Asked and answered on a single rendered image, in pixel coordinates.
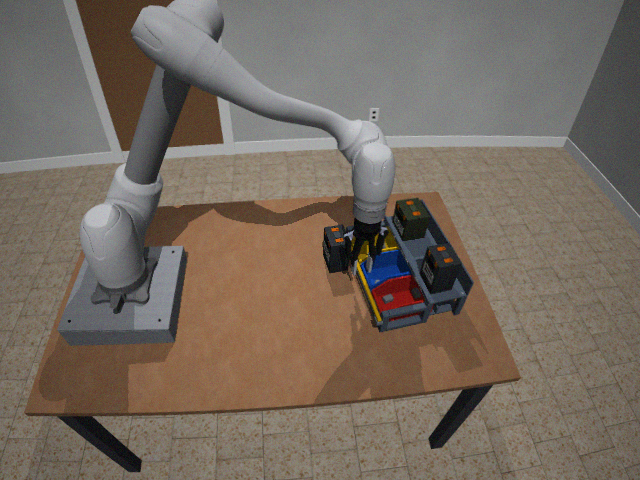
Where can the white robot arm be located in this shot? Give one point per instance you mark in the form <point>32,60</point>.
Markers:
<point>181,43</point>

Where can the yellow open bin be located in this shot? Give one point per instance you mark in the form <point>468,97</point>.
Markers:
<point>390,246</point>

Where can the yellow bar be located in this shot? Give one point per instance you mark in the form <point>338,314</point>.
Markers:
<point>368,293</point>

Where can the grey metal bin shelf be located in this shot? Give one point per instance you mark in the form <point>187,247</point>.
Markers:
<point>413,252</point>

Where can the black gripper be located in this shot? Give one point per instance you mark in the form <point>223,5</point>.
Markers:
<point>368,235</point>

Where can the red open bin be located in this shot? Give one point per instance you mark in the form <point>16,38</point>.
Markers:
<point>400,288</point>

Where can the blue bin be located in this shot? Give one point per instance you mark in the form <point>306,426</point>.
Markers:
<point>388,265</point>

